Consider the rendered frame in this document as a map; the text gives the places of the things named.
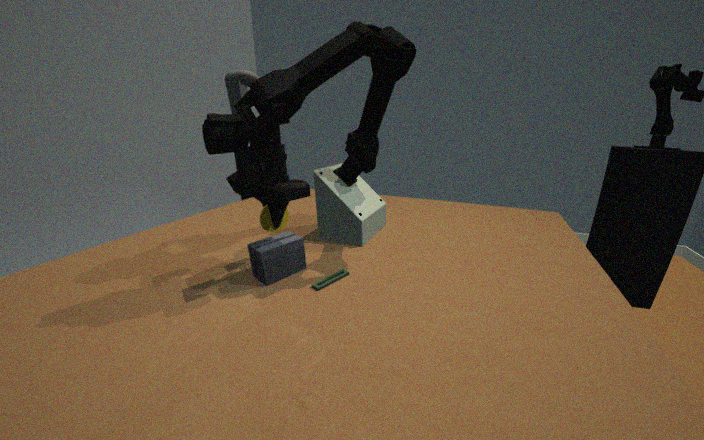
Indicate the dark green flat bar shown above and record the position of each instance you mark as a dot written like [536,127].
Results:
[329,280]

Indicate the gold coin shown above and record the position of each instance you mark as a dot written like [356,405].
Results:
[266,221]

